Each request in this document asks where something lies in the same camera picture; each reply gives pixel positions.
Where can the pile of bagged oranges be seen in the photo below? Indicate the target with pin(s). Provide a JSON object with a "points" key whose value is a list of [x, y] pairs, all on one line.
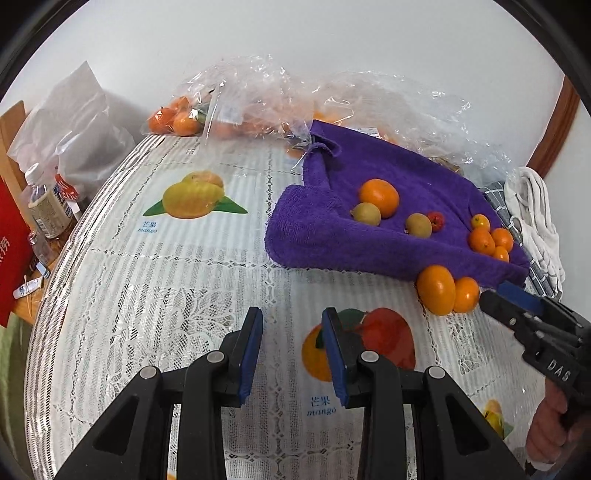
{"points": [[184, 122]]}

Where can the clear plastic bottle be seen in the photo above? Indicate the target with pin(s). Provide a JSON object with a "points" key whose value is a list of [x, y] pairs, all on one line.
{"points": [[41, 249]]}

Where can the purple towel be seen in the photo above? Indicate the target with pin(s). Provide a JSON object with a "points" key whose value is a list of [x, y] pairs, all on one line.
{"points": [[415, 180]]}

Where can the white-label plastic bottle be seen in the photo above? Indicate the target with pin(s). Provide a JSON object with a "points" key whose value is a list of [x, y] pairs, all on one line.
{"points": [[46, 212]]}

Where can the person's right hand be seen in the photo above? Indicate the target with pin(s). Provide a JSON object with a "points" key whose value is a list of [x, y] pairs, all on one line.
{"points": [[547, 429]]}

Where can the large oval orange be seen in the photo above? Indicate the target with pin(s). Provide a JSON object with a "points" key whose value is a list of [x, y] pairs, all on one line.
{"points": [[436, 289]]}

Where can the medium orange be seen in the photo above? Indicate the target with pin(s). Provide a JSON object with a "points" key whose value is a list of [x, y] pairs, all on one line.
{"points": [[466, 294]]}

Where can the wooden board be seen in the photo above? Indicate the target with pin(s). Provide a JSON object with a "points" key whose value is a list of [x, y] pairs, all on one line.
{"points": [[11, 124]]}

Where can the green-brown kiwi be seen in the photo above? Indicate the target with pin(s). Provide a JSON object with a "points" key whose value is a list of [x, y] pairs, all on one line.
{"points": [[366, 214], [418, 225]]}

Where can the clear plastic bag of oranges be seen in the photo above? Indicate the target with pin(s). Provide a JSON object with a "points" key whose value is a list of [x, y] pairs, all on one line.
{"points": [[244, 87]]}

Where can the large clear plastic bag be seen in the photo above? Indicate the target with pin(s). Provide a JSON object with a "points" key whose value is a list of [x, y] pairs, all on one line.
{"points": [[392, 101]]}

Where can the wooden side table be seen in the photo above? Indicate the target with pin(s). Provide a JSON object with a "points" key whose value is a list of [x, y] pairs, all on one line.
{"points": [[30, 309]]}

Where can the green cloth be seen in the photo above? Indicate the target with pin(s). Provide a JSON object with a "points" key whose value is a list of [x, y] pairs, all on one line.
{"points": [[14, 369]]}

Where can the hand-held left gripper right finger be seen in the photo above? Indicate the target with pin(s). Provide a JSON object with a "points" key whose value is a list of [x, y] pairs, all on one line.
{"points": [[333, 355]]}

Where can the red-label bottle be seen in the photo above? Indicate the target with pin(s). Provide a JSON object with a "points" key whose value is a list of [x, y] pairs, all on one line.
{"points": [[64, 189]]}

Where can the small white tube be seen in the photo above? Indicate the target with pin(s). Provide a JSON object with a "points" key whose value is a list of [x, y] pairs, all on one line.
{"points": [[27, 287]]}

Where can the white plastic bag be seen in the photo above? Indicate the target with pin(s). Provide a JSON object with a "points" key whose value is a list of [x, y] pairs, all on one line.
{"points": [[74, 129]]}

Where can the white cloth gloves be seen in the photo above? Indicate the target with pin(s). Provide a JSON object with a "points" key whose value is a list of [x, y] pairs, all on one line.
{"points": [[535, 217]]}

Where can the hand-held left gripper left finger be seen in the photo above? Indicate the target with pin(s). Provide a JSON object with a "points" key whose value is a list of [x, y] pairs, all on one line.
{"points": [[249, 355]]}

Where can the large round orange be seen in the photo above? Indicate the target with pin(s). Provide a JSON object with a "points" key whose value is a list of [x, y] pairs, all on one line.
{"points": [[379, 197]]}

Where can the red box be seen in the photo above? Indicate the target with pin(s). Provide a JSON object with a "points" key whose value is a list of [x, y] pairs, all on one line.
{"points": [[11, 258]]}

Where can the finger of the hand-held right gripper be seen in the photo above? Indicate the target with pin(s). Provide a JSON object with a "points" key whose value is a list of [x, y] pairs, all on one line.
{"points": [[501, 308], [519, 295]]}

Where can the grey checked cloth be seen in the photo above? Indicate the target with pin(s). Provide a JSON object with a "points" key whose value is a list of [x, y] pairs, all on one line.
{"points": [[496, 191]]}

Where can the small orange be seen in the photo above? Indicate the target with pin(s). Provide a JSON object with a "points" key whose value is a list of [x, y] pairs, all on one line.
{"points": [[501, 254], [480, 222], [503, 238], [481, 240]]}

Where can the fruit-print lace tablecloth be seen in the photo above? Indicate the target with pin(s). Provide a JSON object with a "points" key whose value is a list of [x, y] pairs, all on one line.
{"points": [[161, 277]]}

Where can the wooden door frame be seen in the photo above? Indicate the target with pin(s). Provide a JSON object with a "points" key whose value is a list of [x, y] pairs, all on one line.
{"points": [[556, 134]]}

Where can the small red lychee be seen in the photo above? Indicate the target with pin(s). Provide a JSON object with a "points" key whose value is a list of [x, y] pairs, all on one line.
{"points": [[437, 220]]}

